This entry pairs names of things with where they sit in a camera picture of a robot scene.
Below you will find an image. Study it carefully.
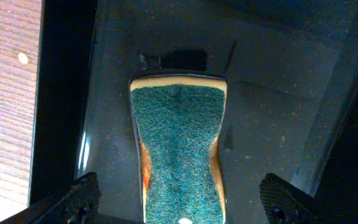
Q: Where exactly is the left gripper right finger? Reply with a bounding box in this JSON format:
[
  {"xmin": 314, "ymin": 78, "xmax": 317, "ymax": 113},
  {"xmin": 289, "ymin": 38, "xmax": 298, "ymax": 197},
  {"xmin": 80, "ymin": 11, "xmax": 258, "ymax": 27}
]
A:
[{"xmin": 259, "ymin": 173, "xmax": 331, "ymax": 224}]

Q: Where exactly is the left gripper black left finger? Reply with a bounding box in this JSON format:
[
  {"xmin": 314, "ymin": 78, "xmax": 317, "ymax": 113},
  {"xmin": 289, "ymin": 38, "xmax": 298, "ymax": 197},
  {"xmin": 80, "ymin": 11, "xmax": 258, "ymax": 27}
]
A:
[{"xmin": 0, "ymin": 172, "xmax": 101, "ymax": 224}]

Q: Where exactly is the green and yellow sponge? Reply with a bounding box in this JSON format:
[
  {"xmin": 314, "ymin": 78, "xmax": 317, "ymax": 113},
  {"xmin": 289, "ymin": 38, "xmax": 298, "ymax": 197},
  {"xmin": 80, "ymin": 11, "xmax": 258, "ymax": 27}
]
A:
[{"xmin": 130, "ymin": 74, "xmax": 227, "ymax": 223}]

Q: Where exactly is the black rectangular tray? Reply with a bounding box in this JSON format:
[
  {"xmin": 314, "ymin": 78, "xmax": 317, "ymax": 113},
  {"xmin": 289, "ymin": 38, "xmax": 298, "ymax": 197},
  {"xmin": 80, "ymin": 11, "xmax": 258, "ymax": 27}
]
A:
[{"xmin": 29, "ymin": 1, "xmax": 358, "ymax": 223}]

